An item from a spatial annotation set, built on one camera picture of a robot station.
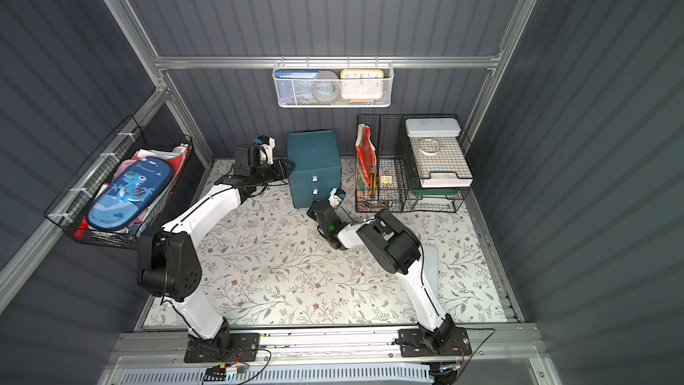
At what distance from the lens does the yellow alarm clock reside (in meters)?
0.89

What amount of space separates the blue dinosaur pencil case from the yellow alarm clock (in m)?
0.59

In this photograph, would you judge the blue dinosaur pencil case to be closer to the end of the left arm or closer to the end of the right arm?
the end of the left arm

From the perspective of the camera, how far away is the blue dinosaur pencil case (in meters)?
0.62
